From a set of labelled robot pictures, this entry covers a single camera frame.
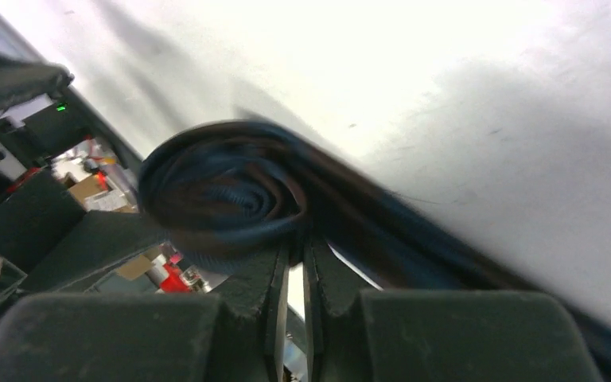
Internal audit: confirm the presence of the blue brown striped tie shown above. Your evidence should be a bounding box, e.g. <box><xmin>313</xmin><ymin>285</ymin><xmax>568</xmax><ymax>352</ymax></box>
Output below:
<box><xmin>138</xmin><ymin>120</ymin><xmax>611</xmax><ymax>381</ymax></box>

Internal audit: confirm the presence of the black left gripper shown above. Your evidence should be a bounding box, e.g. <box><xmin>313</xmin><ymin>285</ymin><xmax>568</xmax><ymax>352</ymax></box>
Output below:
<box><xmin>0</xmin><ymin>54</ymin><xmax>165</xmax><ymax>316</ymax></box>

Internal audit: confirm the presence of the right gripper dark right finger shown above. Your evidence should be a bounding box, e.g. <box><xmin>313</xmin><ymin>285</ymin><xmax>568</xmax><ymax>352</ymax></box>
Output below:
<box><xmin>303</xmin><ymin>240</ymin><xmax>601</xmax><ymax>381</ymax></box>

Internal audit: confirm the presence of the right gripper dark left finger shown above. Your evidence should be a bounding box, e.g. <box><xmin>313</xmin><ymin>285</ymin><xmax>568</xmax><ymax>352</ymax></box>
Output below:
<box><xmin>0</xmin><ymin>244</ymin><xmax>290</xmax><ymax>381</ymax></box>

